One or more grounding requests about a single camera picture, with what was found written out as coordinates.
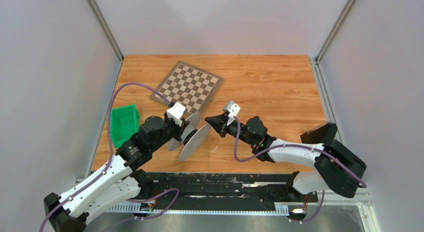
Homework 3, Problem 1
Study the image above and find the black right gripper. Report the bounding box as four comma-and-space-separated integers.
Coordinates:
205, 114, 255, 147

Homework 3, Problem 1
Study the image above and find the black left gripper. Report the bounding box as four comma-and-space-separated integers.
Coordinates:
149, 111, 190, 152

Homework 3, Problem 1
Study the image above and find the white perforated filament spool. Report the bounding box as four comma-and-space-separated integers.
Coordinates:
167, 113, 212, 161

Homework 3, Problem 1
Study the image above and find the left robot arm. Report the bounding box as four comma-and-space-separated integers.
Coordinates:
43, 115, 191, 231

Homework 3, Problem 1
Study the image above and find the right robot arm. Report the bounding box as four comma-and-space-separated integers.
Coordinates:
205, 112, 367, 201

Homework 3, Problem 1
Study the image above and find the wooden chessboard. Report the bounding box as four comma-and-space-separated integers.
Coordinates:
156, 61, 224, 115

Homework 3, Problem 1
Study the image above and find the green plastic bin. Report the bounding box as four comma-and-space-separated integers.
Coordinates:
109, 104, 140, 148

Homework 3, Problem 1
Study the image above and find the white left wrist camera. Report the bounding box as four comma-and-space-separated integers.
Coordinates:
166, 102, 186, 127

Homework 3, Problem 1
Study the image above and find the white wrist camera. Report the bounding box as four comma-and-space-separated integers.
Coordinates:
166, 102, 186, 127
224, 100, 241, 126

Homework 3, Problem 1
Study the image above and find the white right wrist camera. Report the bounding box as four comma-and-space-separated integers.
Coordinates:
224, 100, 241, 126

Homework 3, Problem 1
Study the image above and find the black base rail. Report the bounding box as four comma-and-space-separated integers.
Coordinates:
87, 171, 332, 212

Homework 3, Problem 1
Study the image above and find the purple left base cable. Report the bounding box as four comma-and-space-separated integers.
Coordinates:
122, 188, 180, 221

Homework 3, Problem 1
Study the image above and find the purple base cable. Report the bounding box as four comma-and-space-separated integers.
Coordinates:
122, 188, 180, 221
287, 190, 326, 224

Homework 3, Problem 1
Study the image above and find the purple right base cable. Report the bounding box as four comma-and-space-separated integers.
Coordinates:
287, 190, 326, 224

